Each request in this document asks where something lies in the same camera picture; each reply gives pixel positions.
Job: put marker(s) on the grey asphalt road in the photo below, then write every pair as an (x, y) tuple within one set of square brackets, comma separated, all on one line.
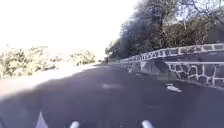
[(110, 103)]

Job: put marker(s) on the row of trees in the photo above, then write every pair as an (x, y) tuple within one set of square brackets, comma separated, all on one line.
[(156, 30)]

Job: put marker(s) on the pale litter on road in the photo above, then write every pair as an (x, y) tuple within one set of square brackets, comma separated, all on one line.
[(173, 88)]

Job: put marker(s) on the robot's own part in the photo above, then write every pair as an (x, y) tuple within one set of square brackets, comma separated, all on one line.
[(74, 124), (147, 124)]

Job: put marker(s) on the sunlit bushes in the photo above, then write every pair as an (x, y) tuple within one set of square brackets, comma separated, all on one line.
[(30, 61)]

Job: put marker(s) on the white painted road marking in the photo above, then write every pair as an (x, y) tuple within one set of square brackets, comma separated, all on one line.
[(41, 122)]

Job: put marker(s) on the stone wall with pale joints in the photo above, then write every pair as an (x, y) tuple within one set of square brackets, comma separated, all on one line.
[(195, 71)]

